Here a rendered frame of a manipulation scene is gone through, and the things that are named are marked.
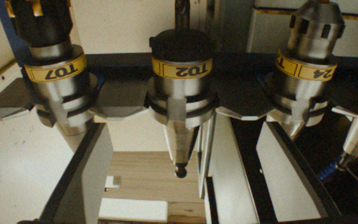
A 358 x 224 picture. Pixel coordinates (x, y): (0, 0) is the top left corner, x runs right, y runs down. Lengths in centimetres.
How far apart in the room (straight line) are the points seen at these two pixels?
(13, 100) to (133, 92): 12
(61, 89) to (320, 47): 21
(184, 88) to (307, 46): 10
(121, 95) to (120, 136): 139
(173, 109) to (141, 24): 101
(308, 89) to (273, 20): 62
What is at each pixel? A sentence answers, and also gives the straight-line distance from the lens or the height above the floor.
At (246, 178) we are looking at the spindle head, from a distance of 58.
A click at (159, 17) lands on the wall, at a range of 116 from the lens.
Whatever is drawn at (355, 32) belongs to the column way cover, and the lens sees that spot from 99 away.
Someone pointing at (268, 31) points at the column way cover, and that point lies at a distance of 82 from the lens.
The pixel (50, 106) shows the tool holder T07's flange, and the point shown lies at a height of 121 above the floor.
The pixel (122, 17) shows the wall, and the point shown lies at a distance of 119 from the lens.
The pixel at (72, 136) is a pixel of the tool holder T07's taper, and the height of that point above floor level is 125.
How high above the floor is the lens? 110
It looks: 37 degrees up
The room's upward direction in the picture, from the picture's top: 180 degrees counter-clockwise
